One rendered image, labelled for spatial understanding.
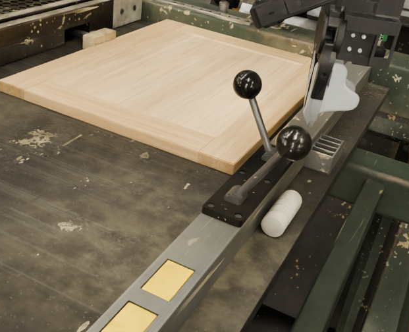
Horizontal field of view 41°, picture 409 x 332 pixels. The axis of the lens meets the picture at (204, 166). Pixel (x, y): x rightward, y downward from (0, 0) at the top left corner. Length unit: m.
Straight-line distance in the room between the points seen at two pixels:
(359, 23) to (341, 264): 0.31
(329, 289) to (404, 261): 0.62
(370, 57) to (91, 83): 0.52
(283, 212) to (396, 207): 0.35
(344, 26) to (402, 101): 0.65
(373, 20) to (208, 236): 0.29
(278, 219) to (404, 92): 0.67
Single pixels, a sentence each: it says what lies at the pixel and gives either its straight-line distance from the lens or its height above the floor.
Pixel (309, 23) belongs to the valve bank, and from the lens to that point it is 1.48.
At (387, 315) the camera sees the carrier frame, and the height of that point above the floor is 0.79.
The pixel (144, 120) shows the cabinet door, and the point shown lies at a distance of 0.86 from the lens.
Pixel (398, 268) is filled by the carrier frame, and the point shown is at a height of 0.79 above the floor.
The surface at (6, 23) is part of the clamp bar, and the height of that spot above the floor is 1.30.
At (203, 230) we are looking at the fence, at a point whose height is 1.54.
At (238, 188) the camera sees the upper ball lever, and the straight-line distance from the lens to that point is 0.64.
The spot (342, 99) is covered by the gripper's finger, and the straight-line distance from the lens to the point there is 0.68.
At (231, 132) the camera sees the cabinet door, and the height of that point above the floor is 1.29.
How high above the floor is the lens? 2.11
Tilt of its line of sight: 71 degrees down
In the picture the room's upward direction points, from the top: 67 degrees counter-clockwise
